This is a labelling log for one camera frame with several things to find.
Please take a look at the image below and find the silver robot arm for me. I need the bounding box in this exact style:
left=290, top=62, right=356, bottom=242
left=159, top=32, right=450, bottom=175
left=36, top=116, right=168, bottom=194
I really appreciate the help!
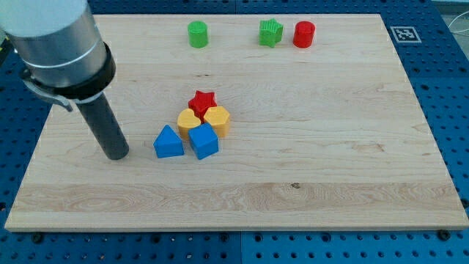
left=1, top=0, right=115, bottom=111

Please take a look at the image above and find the wooden board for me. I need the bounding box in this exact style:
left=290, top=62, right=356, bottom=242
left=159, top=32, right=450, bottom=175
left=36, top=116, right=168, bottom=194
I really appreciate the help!
left=5, top=14, right=468, bottom=232

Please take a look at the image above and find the yellow hexagon block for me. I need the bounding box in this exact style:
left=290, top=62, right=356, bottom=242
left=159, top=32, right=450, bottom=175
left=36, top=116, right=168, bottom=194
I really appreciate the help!
left=203, top=106, right=230, bottom=138

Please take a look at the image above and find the blue cube block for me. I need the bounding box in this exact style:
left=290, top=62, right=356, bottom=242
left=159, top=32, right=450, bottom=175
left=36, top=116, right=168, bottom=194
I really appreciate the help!
left=188, top=123, right=219, bottom=160

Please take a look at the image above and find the red star block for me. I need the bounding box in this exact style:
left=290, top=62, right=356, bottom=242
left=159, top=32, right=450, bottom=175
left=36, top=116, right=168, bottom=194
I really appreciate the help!
left=188, top=90, right=217, bottom=122

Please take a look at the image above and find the yellow heart block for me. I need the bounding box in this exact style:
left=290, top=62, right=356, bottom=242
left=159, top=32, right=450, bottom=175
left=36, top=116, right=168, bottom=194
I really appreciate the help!
left=177, top=109, right=202, bottom=140

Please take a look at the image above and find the blue triangle block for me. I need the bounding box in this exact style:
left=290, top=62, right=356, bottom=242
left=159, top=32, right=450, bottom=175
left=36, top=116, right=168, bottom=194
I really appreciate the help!
left=153, top=125, right=185, bottom=158

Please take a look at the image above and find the green star block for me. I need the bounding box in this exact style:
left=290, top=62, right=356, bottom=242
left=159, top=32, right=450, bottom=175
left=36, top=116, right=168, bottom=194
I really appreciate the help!
left=259, top=18, right=284, bottom=48

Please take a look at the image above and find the green cylinder block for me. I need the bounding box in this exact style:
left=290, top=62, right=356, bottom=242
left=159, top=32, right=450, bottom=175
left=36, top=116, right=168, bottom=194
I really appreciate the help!
left=188, top=21, right=208, bottom=48

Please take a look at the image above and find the red cylinder block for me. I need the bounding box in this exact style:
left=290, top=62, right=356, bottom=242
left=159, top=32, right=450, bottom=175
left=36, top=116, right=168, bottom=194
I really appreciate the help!
left=293, top=21, right=316, bottom=48

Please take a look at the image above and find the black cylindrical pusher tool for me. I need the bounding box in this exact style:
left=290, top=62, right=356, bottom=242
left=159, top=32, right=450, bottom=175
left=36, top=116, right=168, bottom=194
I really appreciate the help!
left=75, top=92, right=129, bottom=160

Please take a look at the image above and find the white fiducial marker tag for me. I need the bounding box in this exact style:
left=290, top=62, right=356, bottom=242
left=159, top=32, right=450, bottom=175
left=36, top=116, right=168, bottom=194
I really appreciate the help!
left=390, top=26, right=421, bottom=43

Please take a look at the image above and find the white cable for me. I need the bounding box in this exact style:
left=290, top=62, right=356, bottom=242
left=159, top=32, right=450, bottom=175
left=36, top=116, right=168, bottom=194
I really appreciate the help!
left=447, top=10, right=469, bottom=36

